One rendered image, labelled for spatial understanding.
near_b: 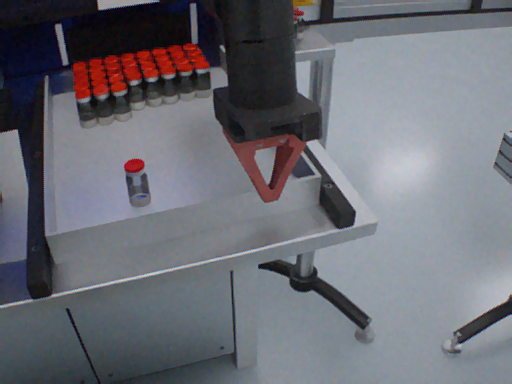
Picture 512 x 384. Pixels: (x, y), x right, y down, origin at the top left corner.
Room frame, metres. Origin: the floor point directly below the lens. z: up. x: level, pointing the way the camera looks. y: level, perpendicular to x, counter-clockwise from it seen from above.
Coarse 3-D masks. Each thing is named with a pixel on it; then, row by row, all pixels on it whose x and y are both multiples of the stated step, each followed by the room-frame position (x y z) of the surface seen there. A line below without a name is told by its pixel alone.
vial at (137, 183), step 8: (144, 168) 0.39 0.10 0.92; (128, 176) 0.38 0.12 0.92; (136, 176) 0.38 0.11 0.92; (144, 176) 0.39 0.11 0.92; (128, 184) 0.38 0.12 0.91; (136, 184) 0.38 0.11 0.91; (144, 184) 0.38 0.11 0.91; (128, 192) 0.38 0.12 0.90; (136, 192) 0.38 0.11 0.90; (144, 192) 0.38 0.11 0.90; (136, 200) 0.38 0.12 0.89; (144, 200) 0.38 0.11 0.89
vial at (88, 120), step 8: (80, 96) 0.53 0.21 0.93; (88, 96) 0.54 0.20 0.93; (80, 104) 0.53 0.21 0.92; (88, 104) 0.53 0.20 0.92; (80, 112) 0.53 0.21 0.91; (88, 112) 0.53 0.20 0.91; (80, 120) 0.53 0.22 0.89; (88, 120) 0.53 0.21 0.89; (96, 120) 0.54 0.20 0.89; (88, 128) 0.53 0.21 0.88
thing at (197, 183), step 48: (48, 96) 0.57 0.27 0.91; (48, 144) 0.45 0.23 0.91; (96, 144) 0.49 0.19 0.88; (144, 144) 0.49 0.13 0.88; (192, 144) 0.49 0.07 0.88; (48, 192) 0.36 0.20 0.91; (96, 192) 0.40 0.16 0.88; (192, 192) 0.40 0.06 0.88; (240, 192) 0.36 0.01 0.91; (288, 192) 0.38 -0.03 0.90; (48, 240) 0.30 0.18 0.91; (96, 240) 0.32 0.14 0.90; (144, 240) 0.33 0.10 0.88
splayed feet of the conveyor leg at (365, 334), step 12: (264, 264) 1.03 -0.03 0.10; (276, 264) 1.01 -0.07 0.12; (288, 264) 1.00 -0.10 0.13; (288, 276) 0.98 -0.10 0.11; (312, 276) 0.95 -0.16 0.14; (300, 288) 0.93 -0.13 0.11; (312, 288) 0.93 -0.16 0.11; (324, 288) 0.92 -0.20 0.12; (336, 300) 0.89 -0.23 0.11; (348, 300) 0.89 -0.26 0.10; (348, 312) 0.86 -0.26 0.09; (360, 312) 0.86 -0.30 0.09; (360, 324) 0.83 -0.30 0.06; (360, 336) 0.83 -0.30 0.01; (372, 336) 0.83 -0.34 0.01
